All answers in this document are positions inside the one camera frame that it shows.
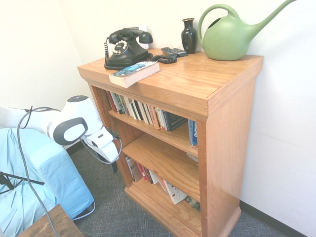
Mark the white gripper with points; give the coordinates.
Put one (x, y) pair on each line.
(106, 146)

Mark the blue cover paperback book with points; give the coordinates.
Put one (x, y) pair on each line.
(138, 74)

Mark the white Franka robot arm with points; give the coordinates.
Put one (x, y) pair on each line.
(74, 116)

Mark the gray cover book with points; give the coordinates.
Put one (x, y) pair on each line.
(135, 170)

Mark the thin red book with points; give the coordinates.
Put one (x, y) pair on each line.
(144, 173)

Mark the black spine book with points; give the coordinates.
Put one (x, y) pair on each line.
(138, 111)

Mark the white spine book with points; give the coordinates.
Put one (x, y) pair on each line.
(146, 113)
(128, 106)

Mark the green spine book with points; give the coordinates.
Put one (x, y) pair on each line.
(120, 105)

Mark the orange spine book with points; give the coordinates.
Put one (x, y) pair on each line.
(156, 118)

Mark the light blue cloth cover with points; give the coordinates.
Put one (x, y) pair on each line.
(49, 172)

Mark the white book with figures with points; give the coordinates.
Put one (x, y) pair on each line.
(175, 193)

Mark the thick dark blue book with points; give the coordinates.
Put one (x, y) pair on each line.
(174, 121)

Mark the small paper cards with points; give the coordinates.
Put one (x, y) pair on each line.
(192, 157)

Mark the blue book white lettering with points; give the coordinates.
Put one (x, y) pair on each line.
(193, 133)

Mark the dark green magazine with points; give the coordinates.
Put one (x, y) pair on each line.
(193, 203)

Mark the dark wooden table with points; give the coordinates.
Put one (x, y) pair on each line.
(37, 228)

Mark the black tripod stand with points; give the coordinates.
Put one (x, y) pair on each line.
(6, 182)

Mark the black rotary telephone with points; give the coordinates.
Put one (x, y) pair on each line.
(168, 59)
(133, 53)

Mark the wooden bookshelf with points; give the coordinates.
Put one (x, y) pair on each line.
(187, 74)

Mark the black remote control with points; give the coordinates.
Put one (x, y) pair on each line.
(180, 52)
(168, 50)

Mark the black glossy vase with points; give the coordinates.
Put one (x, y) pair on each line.
(188, 37)

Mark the green plastic watering can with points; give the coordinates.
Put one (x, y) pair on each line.
(224, 42)

